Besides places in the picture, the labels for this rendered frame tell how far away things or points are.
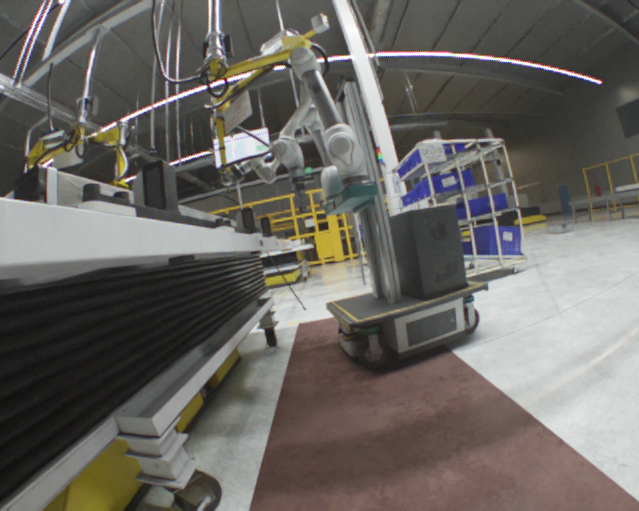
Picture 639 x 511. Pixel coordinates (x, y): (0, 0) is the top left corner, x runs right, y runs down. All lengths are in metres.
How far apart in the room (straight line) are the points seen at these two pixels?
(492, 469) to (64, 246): 1.07
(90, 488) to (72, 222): 0.77
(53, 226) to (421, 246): 1.58
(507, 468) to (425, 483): 0.25
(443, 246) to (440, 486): 1.28
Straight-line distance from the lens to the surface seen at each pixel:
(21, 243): 0.33
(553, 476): 0.98
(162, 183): 0.70
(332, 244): 11.24
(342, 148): 1.29
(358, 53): 6.19
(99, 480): 1.00
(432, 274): 1.67
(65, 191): 0.68
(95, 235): 0.41
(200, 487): 0.93
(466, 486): 0.93
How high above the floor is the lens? 0.73
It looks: 2 degrees down
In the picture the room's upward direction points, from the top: 11 degrees counter-clockwise
